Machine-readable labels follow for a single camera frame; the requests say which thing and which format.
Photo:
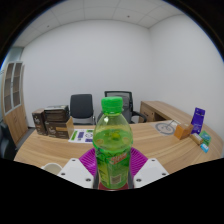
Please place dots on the dark brown cardboard box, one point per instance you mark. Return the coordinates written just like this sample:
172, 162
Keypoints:
58, 130

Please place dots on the green box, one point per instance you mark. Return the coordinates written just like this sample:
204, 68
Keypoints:
205, 137

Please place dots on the small tan box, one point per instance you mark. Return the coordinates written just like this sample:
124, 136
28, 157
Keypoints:
196, 138

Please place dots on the black mesh office chair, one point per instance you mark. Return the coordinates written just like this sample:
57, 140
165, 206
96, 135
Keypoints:
128, 103

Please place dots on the upright purple box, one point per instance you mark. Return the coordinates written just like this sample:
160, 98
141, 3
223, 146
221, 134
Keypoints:
198, 120

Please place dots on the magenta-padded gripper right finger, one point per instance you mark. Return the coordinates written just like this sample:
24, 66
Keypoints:
150, 170

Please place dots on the dark grey office chair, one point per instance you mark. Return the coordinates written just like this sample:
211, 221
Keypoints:
81, 106

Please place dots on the wooden side desk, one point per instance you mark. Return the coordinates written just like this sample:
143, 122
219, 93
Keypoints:
156, 110

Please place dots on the orange wooden box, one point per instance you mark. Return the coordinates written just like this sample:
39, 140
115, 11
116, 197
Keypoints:
182, 131

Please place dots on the small dark brown box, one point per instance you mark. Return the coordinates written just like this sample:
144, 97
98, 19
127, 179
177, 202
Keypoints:
38, 121

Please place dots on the small blue box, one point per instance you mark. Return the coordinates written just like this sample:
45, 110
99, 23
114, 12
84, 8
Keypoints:
204, 148

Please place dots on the wooden shelf cabinet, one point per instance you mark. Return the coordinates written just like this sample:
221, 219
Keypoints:
15, 120

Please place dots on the green drink bottle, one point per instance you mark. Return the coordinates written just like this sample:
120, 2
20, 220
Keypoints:
112, 150

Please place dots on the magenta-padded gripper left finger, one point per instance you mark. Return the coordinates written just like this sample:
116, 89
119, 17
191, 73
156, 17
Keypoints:
75, 171

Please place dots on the black sofa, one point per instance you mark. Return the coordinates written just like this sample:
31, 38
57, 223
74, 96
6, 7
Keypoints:
6, 143

